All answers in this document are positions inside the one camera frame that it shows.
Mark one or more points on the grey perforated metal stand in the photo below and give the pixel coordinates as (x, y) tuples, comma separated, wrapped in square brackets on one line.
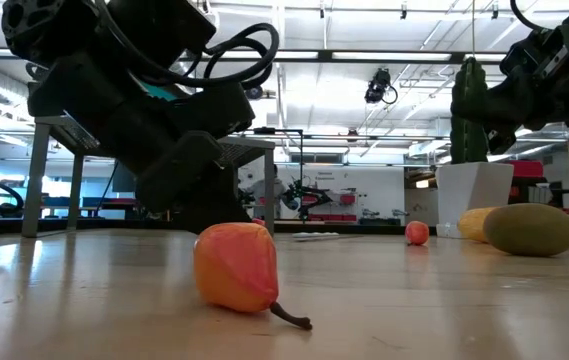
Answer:
[(36, 175)]

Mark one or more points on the overhead frame beam with lights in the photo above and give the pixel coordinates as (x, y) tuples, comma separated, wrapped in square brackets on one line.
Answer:
[(324, 56)]

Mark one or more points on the red wall bin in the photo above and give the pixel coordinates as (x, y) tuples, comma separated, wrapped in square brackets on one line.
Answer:
[(347, 199)]

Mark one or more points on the white plant pot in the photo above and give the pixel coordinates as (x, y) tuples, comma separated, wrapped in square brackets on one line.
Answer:
[(474, 195)]

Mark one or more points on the row of red bins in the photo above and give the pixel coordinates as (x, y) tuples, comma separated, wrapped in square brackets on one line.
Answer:
[(334, 217)]

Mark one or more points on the round black ceiling device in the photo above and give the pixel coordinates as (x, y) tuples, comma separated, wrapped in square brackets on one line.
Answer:
[(254, 93)]

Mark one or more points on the black background monitor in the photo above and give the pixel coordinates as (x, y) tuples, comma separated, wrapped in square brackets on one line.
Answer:
[(124, 177)]

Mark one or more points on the black aluminium table frame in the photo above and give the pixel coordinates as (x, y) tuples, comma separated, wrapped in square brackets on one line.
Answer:
[(389, 229)]

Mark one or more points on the red storage box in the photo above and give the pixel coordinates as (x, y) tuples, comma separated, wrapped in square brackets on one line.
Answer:
[(526, 169)]

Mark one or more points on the blue white striped stick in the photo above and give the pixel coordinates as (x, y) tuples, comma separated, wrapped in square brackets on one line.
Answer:
[(314, 235)]

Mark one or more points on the blue storage bins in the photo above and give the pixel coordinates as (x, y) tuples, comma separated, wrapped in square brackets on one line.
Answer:
[(61, 201)]

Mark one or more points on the black background robot arm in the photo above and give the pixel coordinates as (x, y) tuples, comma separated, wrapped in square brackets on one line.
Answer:
[(309, 196)]

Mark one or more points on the green cactus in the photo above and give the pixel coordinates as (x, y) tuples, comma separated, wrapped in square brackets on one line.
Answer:
[(469, 145)]

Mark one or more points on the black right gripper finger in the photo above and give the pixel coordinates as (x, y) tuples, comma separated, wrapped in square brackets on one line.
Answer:
[(494, 107)]

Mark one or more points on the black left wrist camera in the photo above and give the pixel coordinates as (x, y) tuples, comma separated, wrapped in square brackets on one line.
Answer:
[(159, 25)]

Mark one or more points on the person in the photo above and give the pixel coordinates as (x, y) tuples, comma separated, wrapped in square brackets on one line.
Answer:
[(271, 195)]

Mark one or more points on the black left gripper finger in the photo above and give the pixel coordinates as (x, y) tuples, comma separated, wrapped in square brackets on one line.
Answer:
[(209, 210)]

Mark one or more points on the black overhead camera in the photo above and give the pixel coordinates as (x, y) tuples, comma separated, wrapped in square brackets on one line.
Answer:
[(378, 87)]

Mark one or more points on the yellow toy fruit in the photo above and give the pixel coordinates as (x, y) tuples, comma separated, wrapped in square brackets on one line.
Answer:
[(474, 225)]

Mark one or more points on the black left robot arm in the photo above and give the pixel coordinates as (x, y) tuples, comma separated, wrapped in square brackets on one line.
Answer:
[(39, 25)]

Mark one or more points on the green-brown kiwi fruit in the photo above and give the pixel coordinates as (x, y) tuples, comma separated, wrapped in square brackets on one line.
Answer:
[(529, 230)]

